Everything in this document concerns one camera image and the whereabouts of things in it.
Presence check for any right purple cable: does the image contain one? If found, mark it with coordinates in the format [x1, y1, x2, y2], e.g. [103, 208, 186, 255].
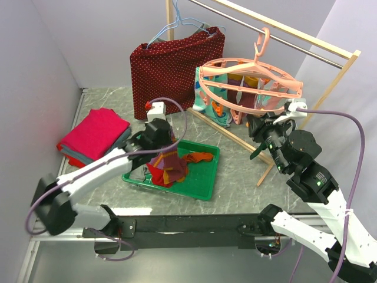
[288, 108, 365, 283]

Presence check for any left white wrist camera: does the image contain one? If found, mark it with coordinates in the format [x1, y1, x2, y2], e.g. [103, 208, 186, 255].
[145, 101, 166, 122]

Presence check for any dark red dotted garment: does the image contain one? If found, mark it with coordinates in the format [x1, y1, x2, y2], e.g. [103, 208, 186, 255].
[130, 27, 225, 120]

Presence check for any wooden clothes rack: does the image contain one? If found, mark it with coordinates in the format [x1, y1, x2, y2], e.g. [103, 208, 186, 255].
[164, 0, 362, 187]

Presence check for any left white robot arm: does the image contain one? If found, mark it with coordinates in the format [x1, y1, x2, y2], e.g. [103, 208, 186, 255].
[31, 119, 172, 237]

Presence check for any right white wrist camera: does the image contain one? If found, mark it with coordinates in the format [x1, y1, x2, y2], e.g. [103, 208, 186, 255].
[273, 98, 307, 124]

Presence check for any blue wire hanger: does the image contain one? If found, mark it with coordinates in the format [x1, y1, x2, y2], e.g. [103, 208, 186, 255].
[146, 1, 216, 49]

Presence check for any purple cable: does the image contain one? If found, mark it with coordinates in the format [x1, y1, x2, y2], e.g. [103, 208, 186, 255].
[25, 97, 188, 262]
[288, 108, 365, 283]

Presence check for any orange sock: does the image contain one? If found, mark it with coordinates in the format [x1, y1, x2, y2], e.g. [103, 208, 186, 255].
[182, 152, 214, 163]

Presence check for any black base crossbar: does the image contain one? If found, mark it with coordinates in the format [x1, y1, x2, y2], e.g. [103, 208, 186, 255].
[81, 213, 295, 255]

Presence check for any green plastic tray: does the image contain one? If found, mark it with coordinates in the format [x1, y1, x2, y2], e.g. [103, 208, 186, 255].
[122, 140, 220, 200]

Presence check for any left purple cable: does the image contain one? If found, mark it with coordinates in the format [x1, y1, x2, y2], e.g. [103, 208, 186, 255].
[25, 97, 188, 262]

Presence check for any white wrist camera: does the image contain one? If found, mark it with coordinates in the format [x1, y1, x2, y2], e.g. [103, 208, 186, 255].
[145, 101, 166, 122]
[273, 98, 307, 124]

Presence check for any teal patterned hanging sock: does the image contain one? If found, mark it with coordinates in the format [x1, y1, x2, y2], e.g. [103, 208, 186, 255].
[192, 67, 232, 128]

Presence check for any metal hanging rod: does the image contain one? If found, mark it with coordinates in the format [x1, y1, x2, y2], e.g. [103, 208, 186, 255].
[188, 0, 344, 69]

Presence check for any folded pink cloth stack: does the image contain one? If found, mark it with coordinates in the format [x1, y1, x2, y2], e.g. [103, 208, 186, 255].
[57, 108, 131, 168]

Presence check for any grey white sock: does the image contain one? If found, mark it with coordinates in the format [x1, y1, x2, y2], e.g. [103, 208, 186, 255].
[130, 164, 150, 182]

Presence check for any maroon purple hanging sock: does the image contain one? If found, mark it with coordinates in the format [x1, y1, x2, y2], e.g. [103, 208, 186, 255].
[227, 74, 259, 108]

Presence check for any maroon yellow striped sock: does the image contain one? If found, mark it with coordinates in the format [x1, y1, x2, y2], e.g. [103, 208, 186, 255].
[148, 146, 189, 182]

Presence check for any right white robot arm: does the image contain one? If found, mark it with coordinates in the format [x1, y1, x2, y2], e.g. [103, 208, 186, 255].
[246, 113, 376, 282]

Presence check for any pink round clip hanger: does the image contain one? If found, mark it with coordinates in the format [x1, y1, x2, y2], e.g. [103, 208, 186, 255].
[193, 28, 303, 127]

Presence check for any red sock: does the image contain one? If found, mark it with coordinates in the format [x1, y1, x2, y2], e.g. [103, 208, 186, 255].
[147, 164, 174, 187]

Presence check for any aluminium frame rail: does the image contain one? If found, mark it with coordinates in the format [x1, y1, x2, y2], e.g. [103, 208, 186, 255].
[16, 87, 118, 283]

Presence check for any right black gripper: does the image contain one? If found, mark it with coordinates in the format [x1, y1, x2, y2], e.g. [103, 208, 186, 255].
[244, 110, 289, 172]

